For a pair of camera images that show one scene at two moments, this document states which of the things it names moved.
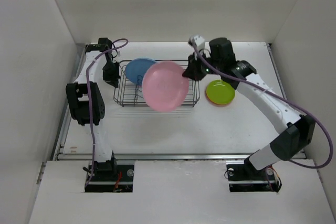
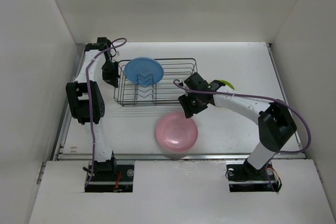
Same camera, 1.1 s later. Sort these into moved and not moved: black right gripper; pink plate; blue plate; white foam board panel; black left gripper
Moved: black right gripper; pink plate
Not moved: white foam board panel; black left gripper; blue plate
